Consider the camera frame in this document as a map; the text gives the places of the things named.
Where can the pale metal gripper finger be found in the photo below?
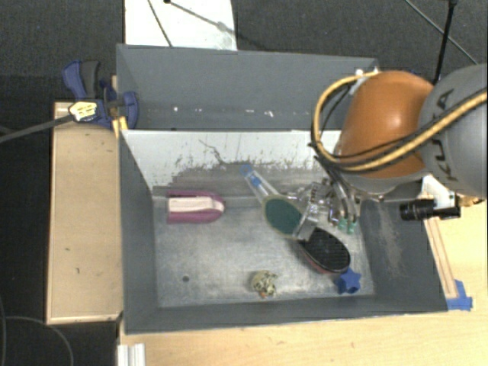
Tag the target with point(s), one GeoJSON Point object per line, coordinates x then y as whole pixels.
{"type": "Point", "coordinates": [305, 196]}
{"type": "Point", "coordinates": [312, 223]}

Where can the black oval brush, red rim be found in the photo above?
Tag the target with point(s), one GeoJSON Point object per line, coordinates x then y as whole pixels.
{"type": "Point", "coordinates": [328, 252]}

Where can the blue star-shaped knob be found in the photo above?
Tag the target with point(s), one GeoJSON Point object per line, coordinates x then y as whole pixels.
{"type": "Point", "coordinates": [347, 280]}

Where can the spotted toy animal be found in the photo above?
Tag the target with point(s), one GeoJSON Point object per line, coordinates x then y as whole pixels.
{"type": "Point", "coordinates": [263, 282]}

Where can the grey metal bin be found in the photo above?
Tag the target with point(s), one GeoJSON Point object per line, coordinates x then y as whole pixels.
{"type": "Point", "coordinates": [228, 250]}

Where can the purple and pink stapler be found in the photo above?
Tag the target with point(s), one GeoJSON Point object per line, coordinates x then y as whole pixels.
{"type": "Point", "coordinates": [192, 206]}

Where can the pale wood board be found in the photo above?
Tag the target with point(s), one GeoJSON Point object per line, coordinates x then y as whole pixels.
{"type": "Point", "coordinates": [84, 223]}

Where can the black cylinder on white bracket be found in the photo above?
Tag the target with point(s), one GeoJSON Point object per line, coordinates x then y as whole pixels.
{"type": "Point", "coordinates": [417, 209]}

